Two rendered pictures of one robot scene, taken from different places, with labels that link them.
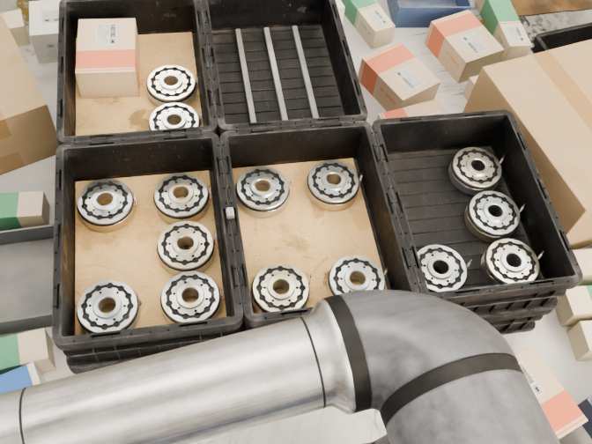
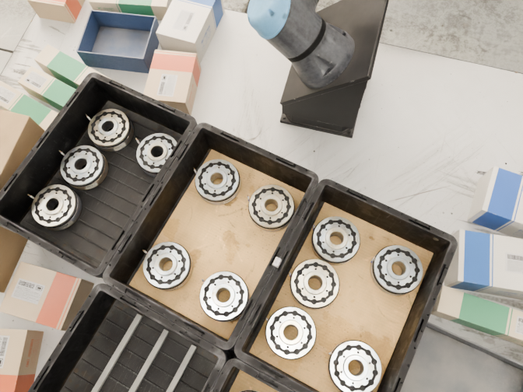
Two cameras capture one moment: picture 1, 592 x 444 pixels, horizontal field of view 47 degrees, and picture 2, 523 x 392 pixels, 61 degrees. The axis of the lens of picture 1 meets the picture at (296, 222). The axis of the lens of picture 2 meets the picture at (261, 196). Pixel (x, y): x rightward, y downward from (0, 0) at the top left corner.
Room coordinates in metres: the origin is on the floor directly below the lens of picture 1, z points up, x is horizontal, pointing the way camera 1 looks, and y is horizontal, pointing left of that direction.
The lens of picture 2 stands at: (0.75, 0.24, 1.81)
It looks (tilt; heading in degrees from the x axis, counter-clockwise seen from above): 70 degrees down; 232
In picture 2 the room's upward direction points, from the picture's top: 8 degrees counter-clockwise
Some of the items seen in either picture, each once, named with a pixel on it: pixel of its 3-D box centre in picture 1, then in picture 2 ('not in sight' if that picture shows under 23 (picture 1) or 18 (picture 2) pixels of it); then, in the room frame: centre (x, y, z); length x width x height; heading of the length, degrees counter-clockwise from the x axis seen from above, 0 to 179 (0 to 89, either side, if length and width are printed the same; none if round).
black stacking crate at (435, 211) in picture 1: (462, 213); (104, 176); (0.76, -0.32, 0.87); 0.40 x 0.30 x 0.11; 17
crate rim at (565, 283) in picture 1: (469, 198); (96, 167); (0.76, -0.32, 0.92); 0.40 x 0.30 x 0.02; 17
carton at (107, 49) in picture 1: (108, 57); not in sight; (1.02, 0.45, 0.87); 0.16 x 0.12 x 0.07; 14
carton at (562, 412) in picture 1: (527, 403); (173, 83); (0.45, -0.48, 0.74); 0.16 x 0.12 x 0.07; 36
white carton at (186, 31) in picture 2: not in sight; (191, 21); (0.27, -0.59, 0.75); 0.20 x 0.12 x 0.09; 25
